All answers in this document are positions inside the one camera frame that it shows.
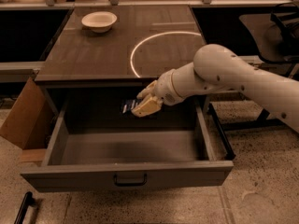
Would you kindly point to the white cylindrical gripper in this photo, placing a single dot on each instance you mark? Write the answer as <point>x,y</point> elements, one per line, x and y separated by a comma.
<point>165,89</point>

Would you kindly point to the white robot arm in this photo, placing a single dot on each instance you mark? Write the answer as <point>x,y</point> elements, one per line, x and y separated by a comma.
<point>216,68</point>

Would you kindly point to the grey cabinet with glossy top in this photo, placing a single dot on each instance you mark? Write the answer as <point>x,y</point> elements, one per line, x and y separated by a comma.
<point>99,71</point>

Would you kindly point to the open grey top drawer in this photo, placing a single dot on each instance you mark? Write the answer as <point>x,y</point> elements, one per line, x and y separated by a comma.
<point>173,148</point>

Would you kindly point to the white paper bowl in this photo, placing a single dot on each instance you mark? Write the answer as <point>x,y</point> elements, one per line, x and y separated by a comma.
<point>100,21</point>

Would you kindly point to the black bar on floor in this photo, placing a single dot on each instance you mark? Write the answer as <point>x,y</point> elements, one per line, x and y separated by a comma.
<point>27,201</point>

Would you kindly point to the black drawer handle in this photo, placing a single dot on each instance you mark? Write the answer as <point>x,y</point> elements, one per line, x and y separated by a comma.
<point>130,180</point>

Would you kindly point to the black floor rail right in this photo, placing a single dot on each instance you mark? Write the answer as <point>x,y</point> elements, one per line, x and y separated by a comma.
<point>230,155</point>

